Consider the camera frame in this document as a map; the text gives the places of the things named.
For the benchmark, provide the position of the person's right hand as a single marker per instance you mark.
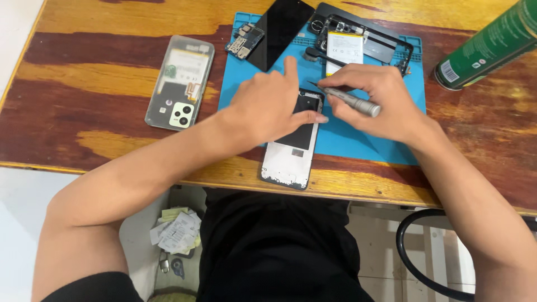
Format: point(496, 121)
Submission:
point(377, 102)

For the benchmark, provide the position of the person's left hand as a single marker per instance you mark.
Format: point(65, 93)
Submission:
point(262, 113)

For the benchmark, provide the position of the person's right fingers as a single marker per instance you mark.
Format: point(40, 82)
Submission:
point(344, 84)

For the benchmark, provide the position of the grey precision screwdriver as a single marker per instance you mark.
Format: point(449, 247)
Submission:
point(350, 100)

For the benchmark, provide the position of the phone frame with white plate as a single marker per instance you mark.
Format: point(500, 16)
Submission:
point(293, 151)

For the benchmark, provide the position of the black brush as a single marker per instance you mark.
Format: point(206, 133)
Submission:
point(321, 56)

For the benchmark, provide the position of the opened phone with white battery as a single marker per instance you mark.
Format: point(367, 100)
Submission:
point(348, 46)

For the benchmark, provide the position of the blue silicone repair mat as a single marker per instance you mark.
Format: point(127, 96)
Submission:
point(348, 134)

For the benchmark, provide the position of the black phone back cover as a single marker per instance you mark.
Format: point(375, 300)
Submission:
point(377, 35)

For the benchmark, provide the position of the black phone screen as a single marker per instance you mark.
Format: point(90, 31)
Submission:
point(279, 33)

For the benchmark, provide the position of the blue phone circuit board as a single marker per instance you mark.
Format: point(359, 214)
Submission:
point(245, 40)

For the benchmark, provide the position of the green spray can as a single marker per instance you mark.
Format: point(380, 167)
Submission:
point(488, 46)

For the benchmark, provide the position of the phone in clear case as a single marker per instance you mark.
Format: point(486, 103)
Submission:
point(181, 82)

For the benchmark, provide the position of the person's black shirt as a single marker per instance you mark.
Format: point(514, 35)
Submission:
point(272, 251)

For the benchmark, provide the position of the heap of paper scraps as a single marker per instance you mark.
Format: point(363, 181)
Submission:
point(176, 230)

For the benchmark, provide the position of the small padlock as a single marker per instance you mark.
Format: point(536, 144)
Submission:
point(164, 264)

